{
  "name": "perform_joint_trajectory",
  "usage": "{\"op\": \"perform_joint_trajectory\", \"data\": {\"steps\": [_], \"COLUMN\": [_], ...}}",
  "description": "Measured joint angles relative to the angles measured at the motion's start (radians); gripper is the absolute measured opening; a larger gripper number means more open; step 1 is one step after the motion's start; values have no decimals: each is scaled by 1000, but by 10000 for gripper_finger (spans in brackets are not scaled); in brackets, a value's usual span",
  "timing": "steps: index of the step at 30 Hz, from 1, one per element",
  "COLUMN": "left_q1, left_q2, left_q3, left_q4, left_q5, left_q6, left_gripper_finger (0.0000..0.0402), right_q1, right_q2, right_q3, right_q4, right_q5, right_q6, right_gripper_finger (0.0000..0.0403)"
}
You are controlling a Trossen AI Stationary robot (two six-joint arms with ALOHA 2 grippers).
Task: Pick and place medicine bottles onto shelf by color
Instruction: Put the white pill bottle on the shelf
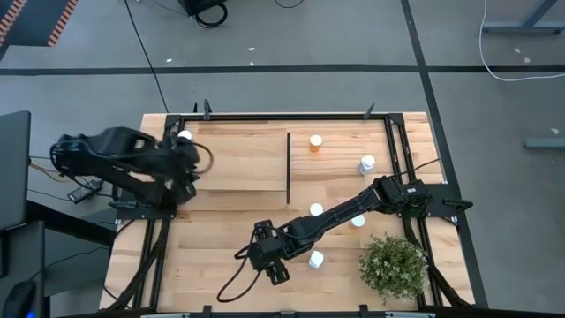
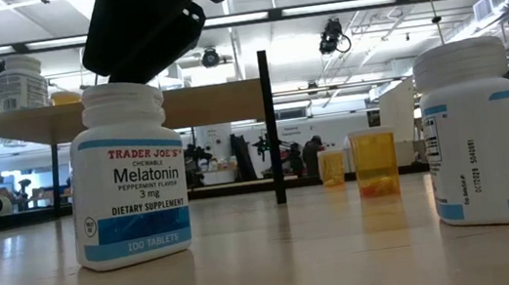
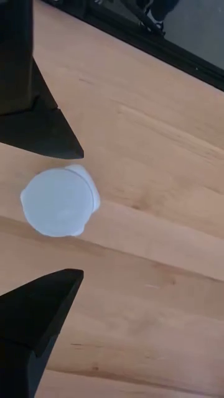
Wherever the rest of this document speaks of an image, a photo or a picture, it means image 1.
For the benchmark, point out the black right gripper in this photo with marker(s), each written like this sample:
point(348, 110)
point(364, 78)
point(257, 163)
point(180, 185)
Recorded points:
point(265, 252)

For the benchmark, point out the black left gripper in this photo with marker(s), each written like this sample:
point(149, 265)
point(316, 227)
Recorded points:
point(185, 161)

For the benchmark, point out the white melatonin bottle blue label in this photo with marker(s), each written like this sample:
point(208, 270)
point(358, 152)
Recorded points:
point(316, 258)
point(367, 162)

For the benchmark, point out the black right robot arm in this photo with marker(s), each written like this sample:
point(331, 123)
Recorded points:
point(344, 212)

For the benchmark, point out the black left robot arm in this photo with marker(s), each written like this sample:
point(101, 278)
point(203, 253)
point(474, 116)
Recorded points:
point(115, 146)

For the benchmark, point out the wooden shelf with black legs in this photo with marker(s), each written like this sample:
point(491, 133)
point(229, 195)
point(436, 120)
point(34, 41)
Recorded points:
point(243, 159)

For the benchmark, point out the black power adapter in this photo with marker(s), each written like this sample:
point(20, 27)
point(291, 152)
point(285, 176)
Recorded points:
point(84, 192)

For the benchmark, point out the green potted plant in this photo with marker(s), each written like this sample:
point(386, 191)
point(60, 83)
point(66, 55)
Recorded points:
point(393, 267)

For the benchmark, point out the black floor box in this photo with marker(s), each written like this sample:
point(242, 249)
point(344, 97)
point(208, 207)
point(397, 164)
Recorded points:
point(198, 5)

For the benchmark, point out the dark computer monitor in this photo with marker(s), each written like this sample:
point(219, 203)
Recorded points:
point(13, 168)

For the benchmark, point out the black mat with hazard stripes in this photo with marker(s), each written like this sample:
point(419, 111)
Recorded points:
point(35, 22)

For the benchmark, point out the black desk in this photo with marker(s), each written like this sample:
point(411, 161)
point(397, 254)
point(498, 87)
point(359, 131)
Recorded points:
point(22, 256)

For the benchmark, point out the black computer mouse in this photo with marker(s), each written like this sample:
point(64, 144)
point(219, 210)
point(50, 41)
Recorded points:
point(17, 302)

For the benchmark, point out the grey desk foot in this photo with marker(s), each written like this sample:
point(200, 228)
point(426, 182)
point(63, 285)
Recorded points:
point(545, 143)

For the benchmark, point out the grey desk leg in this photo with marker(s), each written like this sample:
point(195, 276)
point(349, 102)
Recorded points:
point(521, 28)

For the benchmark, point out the black aluminium table frame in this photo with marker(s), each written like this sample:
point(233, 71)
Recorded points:
point(287, 117)

